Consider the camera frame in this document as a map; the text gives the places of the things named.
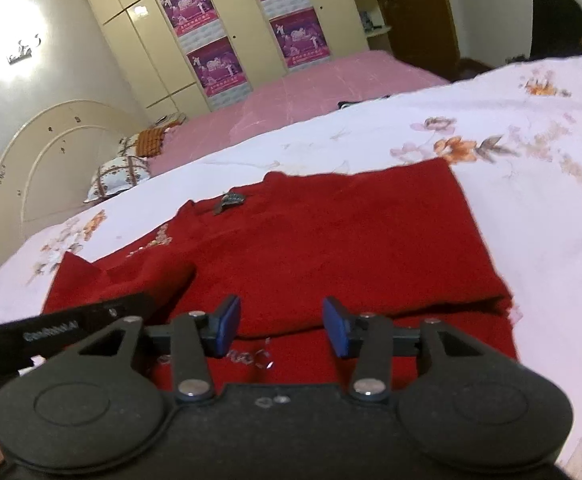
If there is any wall hook rack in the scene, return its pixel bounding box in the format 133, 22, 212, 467
7, 32, 42, 66

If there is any white floral blanket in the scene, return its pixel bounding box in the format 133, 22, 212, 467
0, 55, 582, 480

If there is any black bag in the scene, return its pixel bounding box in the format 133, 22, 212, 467
530, 0, 582, 61

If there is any red knit sweater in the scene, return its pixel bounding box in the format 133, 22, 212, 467
41, 157, 516, 391

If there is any brown wooden door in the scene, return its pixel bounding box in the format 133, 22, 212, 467
366, 0, 462, 81

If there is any white brown patterned pillow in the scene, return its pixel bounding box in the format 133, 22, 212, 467
84, 155, 152, 204

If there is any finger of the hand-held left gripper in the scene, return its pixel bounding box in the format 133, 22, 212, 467
152, 264, 197, 318

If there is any cream arched headboard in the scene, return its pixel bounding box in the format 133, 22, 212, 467
0, 100, 144, 271

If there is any cream open shelf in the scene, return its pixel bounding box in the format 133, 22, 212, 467
338, 0, 394, 53

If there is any cream wardrobe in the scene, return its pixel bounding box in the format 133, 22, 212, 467
68, 0, 372, 116

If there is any pink bed sheet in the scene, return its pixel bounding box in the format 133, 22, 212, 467
148, 50, 452, 178

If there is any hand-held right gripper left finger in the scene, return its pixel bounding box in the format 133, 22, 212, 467
71, 295, 242, 403

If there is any orange patterned pillow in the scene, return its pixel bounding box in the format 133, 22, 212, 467
136, 127, 173, 157

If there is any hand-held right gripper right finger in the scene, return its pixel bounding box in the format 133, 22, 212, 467
322, 296, 476, 403

